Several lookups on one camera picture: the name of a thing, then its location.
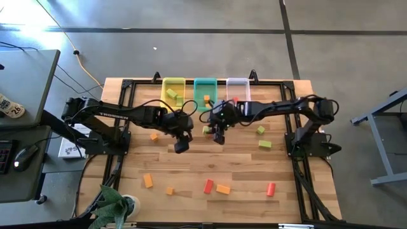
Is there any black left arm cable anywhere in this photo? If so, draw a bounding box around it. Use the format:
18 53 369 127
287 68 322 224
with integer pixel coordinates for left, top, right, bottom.
130 98 198 119

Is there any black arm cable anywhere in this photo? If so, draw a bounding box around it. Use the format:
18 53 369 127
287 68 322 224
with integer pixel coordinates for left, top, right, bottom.
130 98 198 119
198 101 223 125

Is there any white printed leaflet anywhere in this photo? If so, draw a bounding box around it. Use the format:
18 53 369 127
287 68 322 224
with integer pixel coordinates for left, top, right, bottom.
58 123 92 159

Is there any black floor cable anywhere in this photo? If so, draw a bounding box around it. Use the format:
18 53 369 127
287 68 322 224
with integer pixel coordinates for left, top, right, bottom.
0 41 103 100

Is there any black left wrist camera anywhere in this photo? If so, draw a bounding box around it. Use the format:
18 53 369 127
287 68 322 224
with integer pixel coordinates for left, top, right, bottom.
174 139 191 155

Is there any green leafy plant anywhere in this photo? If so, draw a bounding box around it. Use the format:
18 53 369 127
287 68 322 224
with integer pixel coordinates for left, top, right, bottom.
88 185 132 229

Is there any black aluminium table frame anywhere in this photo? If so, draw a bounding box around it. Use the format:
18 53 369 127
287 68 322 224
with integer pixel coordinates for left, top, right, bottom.
76 70 343 223

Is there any black keyboard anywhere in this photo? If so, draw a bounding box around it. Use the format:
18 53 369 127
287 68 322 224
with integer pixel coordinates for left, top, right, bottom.
0 139 13 175

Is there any white printed pouch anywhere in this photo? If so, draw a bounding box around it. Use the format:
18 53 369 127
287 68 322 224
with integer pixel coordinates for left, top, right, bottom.
0 94 26 120

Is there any grey metal table frame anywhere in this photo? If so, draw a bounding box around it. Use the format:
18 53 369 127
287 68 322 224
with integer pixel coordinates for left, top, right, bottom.
350 88 407 187

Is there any dark grey desk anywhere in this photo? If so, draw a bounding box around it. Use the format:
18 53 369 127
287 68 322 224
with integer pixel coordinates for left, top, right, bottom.
0 125 52 204

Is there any black computer mouse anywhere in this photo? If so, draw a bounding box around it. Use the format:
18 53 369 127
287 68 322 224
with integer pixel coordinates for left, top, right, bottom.
13 144 39 173

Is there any teal plastic bin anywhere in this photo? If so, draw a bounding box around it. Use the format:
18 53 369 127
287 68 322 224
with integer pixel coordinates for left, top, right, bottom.
193 77 219 113

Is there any white plant pot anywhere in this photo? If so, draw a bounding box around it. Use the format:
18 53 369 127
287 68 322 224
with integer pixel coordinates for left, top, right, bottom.
122 194 141 219

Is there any yellow cable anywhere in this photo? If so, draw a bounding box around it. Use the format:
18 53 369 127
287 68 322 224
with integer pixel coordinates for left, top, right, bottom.
34 0 104 90

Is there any yellow plastic bin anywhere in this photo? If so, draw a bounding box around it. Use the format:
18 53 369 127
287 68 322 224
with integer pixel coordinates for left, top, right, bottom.
160 77 187 111

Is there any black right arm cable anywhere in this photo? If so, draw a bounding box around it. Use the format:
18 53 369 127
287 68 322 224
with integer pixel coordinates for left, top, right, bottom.
198 101 223 125

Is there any clear plastic bin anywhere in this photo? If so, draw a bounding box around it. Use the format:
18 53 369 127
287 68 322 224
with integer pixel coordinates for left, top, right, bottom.
226 77 252 104

